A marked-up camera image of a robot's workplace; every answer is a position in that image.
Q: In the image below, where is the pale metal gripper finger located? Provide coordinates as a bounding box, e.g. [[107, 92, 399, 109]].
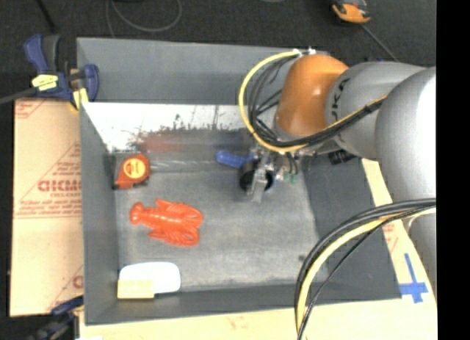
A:
[[250, 167, 268, 204]]

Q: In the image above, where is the grey metal bin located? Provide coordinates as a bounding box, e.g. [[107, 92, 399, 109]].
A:
[[76, 37, 402, 325]]

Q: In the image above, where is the red toy lobster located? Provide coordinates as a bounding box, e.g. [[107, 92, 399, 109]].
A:
[[129, 199, 204, 247]]

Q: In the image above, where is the orange tape measure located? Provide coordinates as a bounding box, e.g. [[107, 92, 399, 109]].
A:
[[112, 153, 151, 189]]

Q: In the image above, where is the white rounded block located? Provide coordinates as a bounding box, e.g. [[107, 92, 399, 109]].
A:
[[118, 261, 182, 294]]

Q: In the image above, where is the pale yellow flat block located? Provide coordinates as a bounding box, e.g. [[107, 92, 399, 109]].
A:
[[117, 278, 156, 300]]

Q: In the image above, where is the brown cardboard board red print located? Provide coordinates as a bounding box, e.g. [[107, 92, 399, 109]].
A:
[[8, 97, 85, 318]]

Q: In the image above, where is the black cylinder on white bracket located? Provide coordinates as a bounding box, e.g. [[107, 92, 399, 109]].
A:
[[328, 149, 350, 165]]

